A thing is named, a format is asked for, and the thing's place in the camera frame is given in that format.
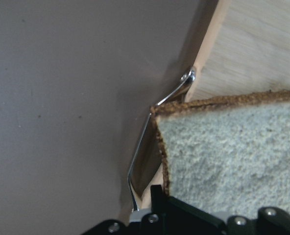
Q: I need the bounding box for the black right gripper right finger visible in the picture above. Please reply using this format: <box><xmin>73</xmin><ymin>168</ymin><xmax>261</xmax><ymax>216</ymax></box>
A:
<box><xmin>227</xmin><ymin>207</ymin><xmax>290</xmax><ymax>235</ymax></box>

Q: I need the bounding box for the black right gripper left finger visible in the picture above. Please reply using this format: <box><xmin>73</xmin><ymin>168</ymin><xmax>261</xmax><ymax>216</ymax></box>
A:
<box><xmin>84</xmin><ymin>185</ymin><xmax>227</xmax><ymax>235</ymax></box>

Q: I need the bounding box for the bread slice brown crust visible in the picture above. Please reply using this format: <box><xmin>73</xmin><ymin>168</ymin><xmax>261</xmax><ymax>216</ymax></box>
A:
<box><xmin>152</xmin><ymin>90</ymin><xmax>290</xmax><ymax>218</ymax></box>

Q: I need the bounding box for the wooden cutting board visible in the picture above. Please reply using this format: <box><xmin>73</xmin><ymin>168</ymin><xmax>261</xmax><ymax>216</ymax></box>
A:
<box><xmin>128</xmin><ymin>0</ymin><xmax>290</xmax><ymax>221</ymax></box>

